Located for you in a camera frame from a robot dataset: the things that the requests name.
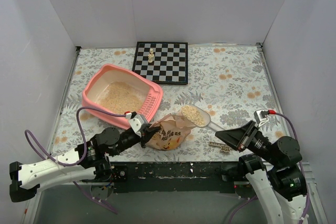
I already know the wooden piano shaped ornament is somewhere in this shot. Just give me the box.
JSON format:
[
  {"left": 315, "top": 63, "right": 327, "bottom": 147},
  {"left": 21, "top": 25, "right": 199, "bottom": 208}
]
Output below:
[{"left": 208, "top": 142, "right": 233, "bottom": 153}]

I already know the tan cat litter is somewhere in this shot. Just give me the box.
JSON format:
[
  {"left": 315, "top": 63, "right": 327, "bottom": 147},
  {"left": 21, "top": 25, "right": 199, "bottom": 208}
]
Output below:
[{"left": 97, "top": 82, "right": 145, "bottom": 114}]

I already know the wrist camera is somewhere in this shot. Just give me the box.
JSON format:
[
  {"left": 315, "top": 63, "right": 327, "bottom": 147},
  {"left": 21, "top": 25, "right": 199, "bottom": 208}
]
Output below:
[
  {"left": 125, "top": 112, "right": 149, "bottom": 136},
  {"left": 254, "top": 109, "right": 276, "bottom": 127}
]

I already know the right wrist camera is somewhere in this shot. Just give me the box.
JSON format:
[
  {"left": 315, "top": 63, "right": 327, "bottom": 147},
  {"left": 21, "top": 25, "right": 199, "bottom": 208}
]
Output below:
[{"left": 254, "top": 109, "right": 276, "bottom": 127}]

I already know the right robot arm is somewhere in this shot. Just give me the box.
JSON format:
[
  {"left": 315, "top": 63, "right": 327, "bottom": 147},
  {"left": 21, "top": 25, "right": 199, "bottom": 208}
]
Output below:
[{"left": 215, "top": 121, "right": 310, "bottom": 223}]

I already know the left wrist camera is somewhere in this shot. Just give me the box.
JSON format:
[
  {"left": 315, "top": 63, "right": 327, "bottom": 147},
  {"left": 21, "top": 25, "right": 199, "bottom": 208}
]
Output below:
[{"left": 125, "top": 112, "right": 149, "bottom": 136}]

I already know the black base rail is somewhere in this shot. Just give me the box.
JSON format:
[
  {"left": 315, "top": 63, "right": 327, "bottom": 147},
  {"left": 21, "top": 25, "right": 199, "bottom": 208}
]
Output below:
[{"left": 81, "top": 162, "right": 263, "bottom": 193}]

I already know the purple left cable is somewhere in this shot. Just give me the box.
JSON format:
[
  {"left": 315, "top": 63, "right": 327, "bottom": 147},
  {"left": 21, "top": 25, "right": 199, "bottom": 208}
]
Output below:
[{"left": 24, "top": 106, "right": 132, "bottom": 214}]

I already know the clear plastic scoop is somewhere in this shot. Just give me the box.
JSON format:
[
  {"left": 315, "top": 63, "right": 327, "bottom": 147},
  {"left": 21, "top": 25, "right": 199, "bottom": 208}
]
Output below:
[{"left": 181, "top": 105, "right": 224, "bottom": 132}]

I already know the cream chess piece front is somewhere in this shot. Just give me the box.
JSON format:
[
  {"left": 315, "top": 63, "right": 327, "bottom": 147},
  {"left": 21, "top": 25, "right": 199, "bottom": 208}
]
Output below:
[{"left": 148, "top": 54, "right": 154, "bottom": 63}]

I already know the peach cat litter bag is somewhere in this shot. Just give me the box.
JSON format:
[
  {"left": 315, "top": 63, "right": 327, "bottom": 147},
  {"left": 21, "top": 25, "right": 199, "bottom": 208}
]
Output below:
[{"left": 146, "top": 113, "right": 196, "bottom": 151}]

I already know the pink litter box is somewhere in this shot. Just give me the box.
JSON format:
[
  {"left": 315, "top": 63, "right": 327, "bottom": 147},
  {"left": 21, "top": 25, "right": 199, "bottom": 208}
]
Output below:
[{"left": 82, "top": 64, "right": 163, "bottom": 122}]

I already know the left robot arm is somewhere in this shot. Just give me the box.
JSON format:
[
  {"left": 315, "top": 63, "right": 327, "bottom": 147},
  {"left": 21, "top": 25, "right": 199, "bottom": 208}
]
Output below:
[{"left": 9, "top": 125, "right": 160, "bottom": 202}]

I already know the black white chessboard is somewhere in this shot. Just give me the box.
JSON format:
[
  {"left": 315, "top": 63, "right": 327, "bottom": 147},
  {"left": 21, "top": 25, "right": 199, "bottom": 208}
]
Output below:
[{"left": 132, "top": 41, "right": 188, "bottom": 85}]

